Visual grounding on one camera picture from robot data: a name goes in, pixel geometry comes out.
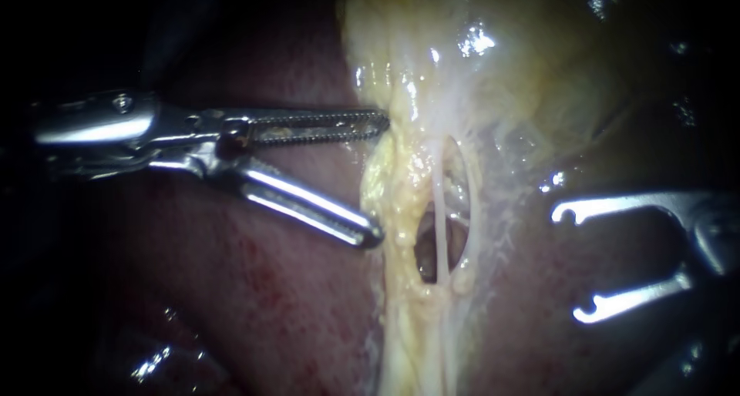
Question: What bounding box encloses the right arm instrument jaw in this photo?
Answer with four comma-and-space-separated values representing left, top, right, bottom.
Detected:
550, 191, 698, 226
572, 267, 695, 325

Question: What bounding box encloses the left arm instrument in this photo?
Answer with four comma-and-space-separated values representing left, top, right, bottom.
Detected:
32, 89, 232, 182

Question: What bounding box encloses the left arm instrument jaw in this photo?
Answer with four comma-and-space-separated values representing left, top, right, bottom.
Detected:
222, 108, 392, 152
214, 155, 386, 250

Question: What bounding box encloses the right arm instrument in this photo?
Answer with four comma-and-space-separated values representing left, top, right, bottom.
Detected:
681, 192, 740, 293

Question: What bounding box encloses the gallbladder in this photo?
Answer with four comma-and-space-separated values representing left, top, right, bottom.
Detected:
336, 0, 643, 200

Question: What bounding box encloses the dark red liver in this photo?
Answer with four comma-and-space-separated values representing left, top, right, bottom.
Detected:
98, 37, 740, 396

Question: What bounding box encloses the thin tube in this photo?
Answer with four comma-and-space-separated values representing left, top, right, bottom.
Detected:
430, 141, 453, 287
456, 147, 482, 270

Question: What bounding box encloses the pale fatty tissue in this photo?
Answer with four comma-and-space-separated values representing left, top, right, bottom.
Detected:
358, 136, 539, 396

